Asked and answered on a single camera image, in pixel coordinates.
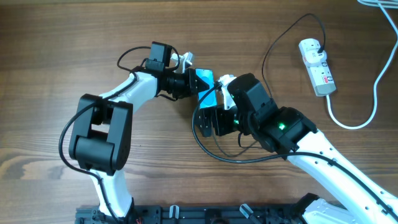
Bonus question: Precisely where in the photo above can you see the turquoise screen smartphone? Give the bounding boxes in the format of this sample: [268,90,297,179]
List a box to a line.
[195,68,217,109]

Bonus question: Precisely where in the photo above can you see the black USB charging cable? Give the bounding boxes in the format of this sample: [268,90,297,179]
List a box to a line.
[211,12,327,158]

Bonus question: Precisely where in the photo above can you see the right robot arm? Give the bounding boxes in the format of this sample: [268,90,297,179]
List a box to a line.
[192,73,397,223]

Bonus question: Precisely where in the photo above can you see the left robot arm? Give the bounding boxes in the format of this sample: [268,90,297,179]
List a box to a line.
[58,42,213,223]

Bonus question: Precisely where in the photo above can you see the white USB charger plug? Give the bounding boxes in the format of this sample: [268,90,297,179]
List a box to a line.
[303,50,327,67]

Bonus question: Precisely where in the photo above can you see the white power strip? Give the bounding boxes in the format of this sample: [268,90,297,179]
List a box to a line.
[298,39,336,96]

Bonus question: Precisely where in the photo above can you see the black left camera cable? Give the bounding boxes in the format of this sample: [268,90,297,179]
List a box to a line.
[58,45,153,223]

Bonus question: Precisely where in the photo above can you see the black camera cable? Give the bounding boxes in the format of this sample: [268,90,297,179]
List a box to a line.
[191,81,398,215]
[58,45,153,223]

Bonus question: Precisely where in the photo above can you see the black right camera cable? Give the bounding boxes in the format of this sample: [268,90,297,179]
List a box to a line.
[191,81,398,215]

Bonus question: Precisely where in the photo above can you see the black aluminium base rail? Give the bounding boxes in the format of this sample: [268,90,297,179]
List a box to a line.
[75,203,307,224]

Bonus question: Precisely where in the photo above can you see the white power strip cord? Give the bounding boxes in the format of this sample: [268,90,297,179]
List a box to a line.
[325,0,398,131]

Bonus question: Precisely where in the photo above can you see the white cables top right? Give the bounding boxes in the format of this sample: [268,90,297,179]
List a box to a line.
[356,0,398,9]

